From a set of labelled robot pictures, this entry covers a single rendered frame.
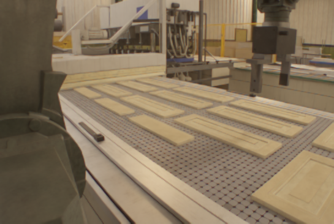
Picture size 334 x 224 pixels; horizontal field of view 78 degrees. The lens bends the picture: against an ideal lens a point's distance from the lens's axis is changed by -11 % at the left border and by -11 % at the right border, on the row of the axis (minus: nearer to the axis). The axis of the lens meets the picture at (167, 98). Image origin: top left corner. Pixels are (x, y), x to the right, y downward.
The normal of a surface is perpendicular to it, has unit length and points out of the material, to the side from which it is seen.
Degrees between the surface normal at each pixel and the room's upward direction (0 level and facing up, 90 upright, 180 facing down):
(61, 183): 0
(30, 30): 80
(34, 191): 0
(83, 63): 90
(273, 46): 90
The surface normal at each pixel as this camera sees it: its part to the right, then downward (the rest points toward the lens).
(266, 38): -0.80, 0.15
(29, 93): 0.61, 0.03
